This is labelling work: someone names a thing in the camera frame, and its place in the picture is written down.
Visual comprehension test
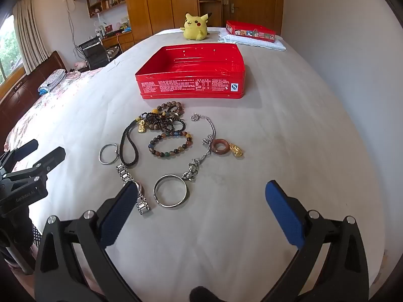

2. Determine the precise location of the beige curtain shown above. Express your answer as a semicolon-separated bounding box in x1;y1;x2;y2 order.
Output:
13;0;48;76

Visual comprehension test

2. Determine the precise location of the large silver bangle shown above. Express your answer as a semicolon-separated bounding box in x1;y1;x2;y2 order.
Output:
154;174;190;209

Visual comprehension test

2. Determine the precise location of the black small bead strand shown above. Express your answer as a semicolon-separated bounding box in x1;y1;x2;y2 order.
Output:
141;111;187;135

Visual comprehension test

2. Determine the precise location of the black office chair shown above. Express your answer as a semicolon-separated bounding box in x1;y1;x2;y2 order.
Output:
78;36;122;70

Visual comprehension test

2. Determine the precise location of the silver wristwatch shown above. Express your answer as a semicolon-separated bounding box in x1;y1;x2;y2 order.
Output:
116;163;151;216

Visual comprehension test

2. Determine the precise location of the black cord gold pendant necklace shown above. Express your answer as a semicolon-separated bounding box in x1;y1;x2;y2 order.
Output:
120;116;149;168

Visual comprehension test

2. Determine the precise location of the window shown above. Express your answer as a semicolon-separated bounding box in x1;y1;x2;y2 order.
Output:
0;14;26;85

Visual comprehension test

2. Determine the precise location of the wooden desk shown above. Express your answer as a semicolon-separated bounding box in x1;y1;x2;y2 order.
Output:
97;30;135;52

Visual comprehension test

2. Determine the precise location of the red tin lid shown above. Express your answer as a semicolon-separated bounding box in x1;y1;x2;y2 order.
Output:
226;20;277;41

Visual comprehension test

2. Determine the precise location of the floral quilt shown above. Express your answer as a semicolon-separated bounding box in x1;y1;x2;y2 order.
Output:
3;66;104;152

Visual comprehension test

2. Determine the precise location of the striped folded cloth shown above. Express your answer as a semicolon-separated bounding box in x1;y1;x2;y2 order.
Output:
38;68;67;95

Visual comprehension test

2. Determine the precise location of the yellow plush toy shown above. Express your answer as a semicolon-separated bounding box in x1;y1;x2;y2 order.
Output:
180;12;212;41

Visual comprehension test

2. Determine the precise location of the small silver bangle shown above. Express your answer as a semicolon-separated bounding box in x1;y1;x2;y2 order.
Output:
99;144;119;165

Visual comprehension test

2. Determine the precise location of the red tin box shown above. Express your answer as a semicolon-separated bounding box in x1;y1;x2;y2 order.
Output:
135;43;245;100

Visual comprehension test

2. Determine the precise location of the brown ring gold charm pendant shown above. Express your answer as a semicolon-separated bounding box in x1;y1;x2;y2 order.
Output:
210;138;244;160

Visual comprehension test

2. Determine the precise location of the wooden wardrobe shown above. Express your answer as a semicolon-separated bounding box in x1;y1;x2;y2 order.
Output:
122;0;222;45

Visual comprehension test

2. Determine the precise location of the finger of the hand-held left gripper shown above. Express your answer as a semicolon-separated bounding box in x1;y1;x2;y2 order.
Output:
6;146;66;184
0;139;39;170

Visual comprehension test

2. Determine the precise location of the white folded cloth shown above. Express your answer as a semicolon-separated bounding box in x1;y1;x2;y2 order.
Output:
218;32;287;52

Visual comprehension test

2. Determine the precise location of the black wall cable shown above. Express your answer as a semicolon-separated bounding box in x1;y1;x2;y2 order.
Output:
64;0;79;58

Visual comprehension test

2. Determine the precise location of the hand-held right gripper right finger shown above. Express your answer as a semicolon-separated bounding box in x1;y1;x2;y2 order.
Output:
249;180;370;302

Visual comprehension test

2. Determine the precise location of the silver chain necklace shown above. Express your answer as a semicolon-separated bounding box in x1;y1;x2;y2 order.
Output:
182;112;215;182

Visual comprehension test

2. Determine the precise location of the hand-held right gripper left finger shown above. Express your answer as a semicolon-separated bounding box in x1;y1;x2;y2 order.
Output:
34;181;142;302

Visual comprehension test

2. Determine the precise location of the dark wooden headboard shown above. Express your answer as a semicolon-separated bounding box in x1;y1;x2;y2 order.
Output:
0;50;67;152

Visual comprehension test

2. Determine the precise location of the multicolour bead bracelet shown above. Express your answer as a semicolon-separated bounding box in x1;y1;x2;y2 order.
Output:
149;131;193;159

